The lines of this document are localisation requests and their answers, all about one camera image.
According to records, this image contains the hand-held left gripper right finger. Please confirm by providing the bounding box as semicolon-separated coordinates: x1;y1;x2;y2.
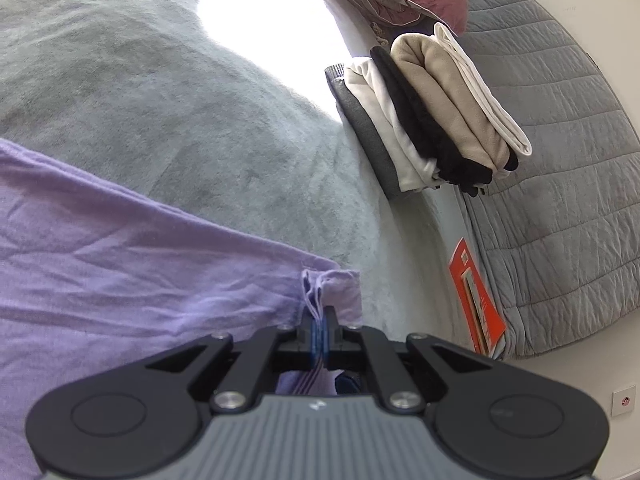
325;306;493;408

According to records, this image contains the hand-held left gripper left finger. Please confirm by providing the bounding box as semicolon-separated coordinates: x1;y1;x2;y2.
145;305;323;407

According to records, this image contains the purple shirt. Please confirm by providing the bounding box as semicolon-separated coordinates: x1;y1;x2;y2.
0;139;362;480

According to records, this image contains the orange package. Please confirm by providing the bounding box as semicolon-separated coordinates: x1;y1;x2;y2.
448;237;507;358

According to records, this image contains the folded grey garment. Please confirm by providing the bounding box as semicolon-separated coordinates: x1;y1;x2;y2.
324;63;403;200

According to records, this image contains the folded cream garment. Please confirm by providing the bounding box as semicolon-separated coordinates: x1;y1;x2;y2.
345;57;441;193

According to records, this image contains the folded black garment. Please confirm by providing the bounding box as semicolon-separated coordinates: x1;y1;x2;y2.
370;46;519;197

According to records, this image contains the folded beige garment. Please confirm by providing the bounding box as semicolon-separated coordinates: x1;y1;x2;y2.
390;34;518;176

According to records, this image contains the grey quilted headboard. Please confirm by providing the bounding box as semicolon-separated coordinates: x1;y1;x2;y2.
457;0;640;358

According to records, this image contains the folded white garment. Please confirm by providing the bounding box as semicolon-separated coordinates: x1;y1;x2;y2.
432;22;533;157

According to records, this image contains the white wall socket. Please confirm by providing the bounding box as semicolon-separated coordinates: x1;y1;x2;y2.
611;387;638;418

